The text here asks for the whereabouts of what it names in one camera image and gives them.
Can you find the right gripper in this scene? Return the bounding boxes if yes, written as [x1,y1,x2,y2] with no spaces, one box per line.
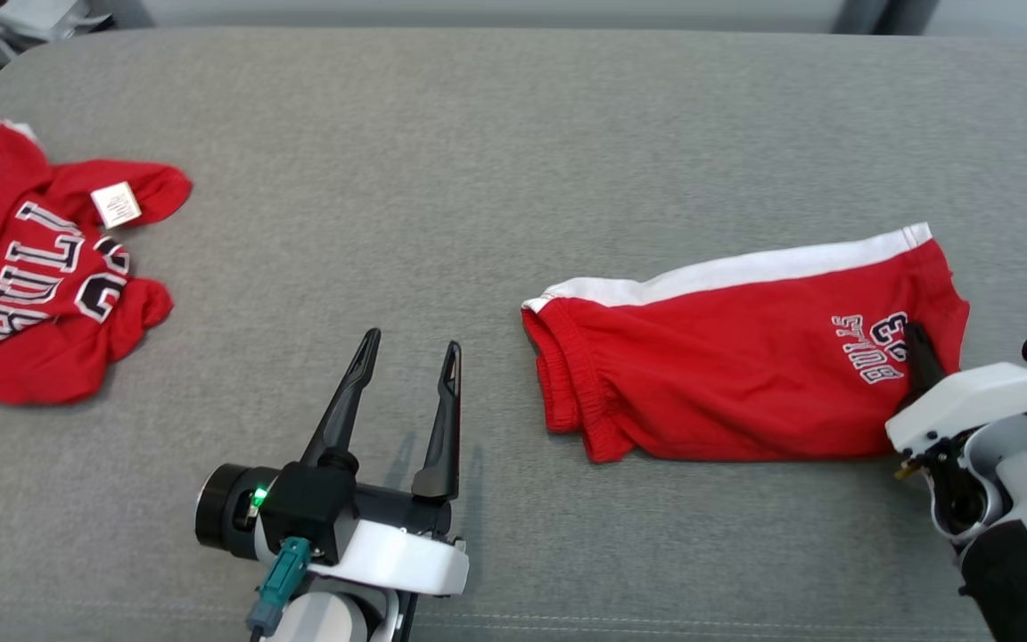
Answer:
[885,321,1027,457]

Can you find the red shorts with white stripe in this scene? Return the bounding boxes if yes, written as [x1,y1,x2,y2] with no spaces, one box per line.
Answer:
[521,223,971,465]

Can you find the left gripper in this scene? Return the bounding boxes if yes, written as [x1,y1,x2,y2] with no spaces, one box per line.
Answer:
[195,328,472,597]

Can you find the grey wall post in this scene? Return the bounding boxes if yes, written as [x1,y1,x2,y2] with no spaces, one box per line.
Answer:
[833,0,926,35]

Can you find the red Bulls basketball jersey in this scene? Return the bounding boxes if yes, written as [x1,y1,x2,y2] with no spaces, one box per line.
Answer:
[0,118,193,411]

